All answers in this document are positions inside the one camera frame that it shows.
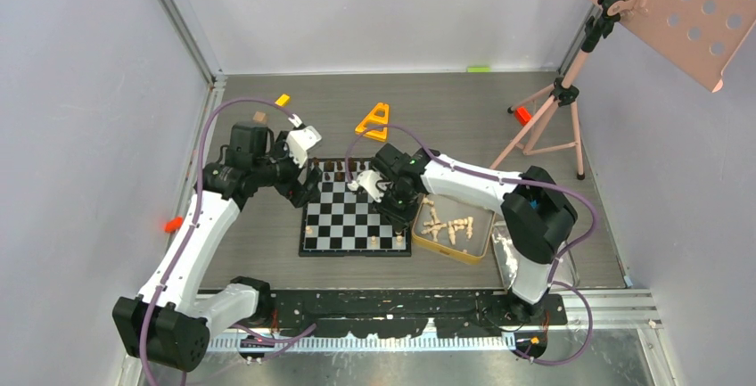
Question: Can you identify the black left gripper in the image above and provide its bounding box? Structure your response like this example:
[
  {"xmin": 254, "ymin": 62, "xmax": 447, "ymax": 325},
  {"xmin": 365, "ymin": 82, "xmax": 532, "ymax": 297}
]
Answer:
[{"xmin": 253, "ymin": 132, "xmax": 321, "ymax": 207}]

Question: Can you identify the black white chess board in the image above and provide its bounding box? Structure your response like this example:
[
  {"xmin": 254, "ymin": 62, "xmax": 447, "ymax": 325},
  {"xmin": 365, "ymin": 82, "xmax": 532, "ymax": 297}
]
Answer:
[{"xmin": 298, "ymin": 158, "xmax": 412, "ymax": 257}]

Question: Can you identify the gold tin box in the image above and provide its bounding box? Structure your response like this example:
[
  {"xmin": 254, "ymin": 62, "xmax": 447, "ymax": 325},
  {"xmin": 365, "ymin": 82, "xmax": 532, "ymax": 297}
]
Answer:
[{"xmin": 409, "ymin": 194, "xmax": 496, "ymax": 265}]

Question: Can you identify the orange triangular plastic frame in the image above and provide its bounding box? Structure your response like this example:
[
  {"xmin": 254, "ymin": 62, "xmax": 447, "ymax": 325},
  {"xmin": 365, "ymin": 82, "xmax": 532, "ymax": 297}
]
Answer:
[{"xmin": 355, "ymin": 103, "xmax": 390, "ymax": 143}]

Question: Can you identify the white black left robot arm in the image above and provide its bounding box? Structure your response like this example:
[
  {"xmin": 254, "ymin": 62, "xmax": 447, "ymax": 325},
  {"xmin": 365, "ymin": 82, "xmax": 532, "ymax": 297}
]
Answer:
[{"xmin": 112, "ymin": 122, "xmax": 322, "ymax": 372}]

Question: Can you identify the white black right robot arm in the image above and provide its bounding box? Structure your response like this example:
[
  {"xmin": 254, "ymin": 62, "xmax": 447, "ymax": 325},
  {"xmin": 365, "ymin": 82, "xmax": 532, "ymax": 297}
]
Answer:
[{"xmin": 349, "ymin": 144, "xmax": 578, "ymax": 324}]

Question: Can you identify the small wooden cube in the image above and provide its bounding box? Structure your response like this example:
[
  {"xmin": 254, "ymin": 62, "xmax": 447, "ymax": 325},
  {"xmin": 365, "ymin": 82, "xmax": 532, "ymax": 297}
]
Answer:
[{"xmin": 253, "ymin": 111, "xmax": 268, "ymax": 124}]

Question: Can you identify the yellow rectangular block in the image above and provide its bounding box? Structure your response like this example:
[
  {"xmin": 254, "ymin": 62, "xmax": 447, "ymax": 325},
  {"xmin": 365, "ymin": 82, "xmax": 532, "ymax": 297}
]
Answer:
[{"xmin": 275, "ymin": 94, "xmax": 291, "ymax": 106}]

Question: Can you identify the orange red block left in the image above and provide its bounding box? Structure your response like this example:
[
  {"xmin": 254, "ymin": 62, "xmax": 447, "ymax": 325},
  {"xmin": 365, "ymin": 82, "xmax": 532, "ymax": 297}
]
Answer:
[{"xmin": 163, "ymin": 216, "xmax": 184, "ymax": 234}]

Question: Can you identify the red block near stand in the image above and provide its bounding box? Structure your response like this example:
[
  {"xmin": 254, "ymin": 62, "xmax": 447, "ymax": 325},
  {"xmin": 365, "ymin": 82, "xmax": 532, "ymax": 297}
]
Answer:
[{"xmin": 514, "ymin": 107, "xmax": 532, "ymax": 127}]

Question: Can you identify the silver tin lid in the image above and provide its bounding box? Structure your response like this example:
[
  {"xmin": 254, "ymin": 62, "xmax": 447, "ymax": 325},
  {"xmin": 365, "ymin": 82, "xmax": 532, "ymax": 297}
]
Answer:
[{"xmin": 490, "ymin": 221, "xmax": 579, "ymax": 294}]

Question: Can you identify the pink music stand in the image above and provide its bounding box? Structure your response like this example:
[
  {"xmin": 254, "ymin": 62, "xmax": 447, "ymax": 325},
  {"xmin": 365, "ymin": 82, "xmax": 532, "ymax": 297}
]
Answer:
[{"xmin": 491, "ymin": 0, "xmax": 755, "ymax": 180}]

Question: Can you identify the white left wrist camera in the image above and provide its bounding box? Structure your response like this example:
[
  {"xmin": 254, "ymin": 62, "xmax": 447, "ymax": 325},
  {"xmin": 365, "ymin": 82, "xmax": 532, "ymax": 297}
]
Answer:
[{"xmin": 285, "ymin": 114, "xmax": 322, "ymax": 168}]

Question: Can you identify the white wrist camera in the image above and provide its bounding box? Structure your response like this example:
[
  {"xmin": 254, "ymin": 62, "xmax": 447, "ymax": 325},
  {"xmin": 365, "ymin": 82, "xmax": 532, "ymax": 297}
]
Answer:
[
  {"xmin": 347, "ymin": 169, "xmax": 391, "ymax": 203},
  {"xmin": 285, "ymin": 114, "xmax": 322, "ymax": 168}
]

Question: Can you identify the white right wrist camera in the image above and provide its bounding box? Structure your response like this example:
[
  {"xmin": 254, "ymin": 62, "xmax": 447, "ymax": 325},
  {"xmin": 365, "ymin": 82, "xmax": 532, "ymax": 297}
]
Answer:
[{"xmin": 347, "ymin": 169, "xmax": 391, "ymax": 203}]

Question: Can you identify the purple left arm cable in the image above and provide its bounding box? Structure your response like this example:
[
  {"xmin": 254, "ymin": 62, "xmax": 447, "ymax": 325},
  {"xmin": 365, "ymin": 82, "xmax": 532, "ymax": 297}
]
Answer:
[{"xmin": 138, "ymin": 97, "xmax": 320, "ymax": 386}]

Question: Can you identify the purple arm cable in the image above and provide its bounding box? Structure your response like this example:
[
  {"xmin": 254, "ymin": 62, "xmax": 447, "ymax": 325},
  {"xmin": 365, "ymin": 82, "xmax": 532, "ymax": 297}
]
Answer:
[
  {"xmin": 343, "ymin": 124, "xmax": 599, "ymax": 368},
  {"xmin": 138, "ymin": 97, "xmax": 320, "ymax": 386}
]

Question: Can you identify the green block at wall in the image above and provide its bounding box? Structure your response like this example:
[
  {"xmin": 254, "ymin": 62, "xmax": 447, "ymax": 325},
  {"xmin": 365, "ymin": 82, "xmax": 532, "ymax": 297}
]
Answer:
[{"xmin": 465, "ymin": 66, "xmax": 490, "ymax": 73}]

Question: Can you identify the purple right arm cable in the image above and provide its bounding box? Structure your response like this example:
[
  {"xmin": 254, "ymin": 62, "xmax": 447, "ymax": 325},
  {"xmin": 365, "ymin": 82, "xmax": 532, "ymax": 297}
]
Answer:
[{"xmin": 343, "ymin": 124, "xmax": 599, "ymax": 368}]

